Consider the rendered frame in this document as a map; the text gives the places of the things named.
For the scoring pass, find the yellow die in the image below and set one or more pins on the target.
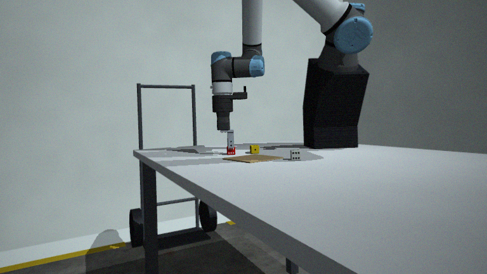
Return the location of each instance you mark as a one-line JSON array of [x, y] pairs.
[[254, 149]]

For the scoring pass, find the grey die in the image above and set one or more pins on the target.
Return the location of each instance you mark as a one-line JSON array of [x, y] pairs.
[[295, 154]]

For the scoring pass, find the tan mat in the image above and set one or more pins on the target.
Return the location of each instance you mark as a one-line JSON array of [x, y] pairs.
[[252, 158]]

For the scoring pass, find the red die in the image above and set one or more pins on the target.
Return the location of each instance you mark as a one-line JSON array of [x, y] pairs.
[[231, 151]]

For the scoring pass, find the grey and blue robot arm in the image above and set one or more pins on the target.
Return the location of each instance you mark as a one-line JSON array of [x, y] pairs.
[[347, 33]]

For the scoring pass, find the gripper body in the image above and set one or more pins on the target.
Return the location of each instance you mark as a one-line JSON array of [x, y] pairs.
[[222, 102]]

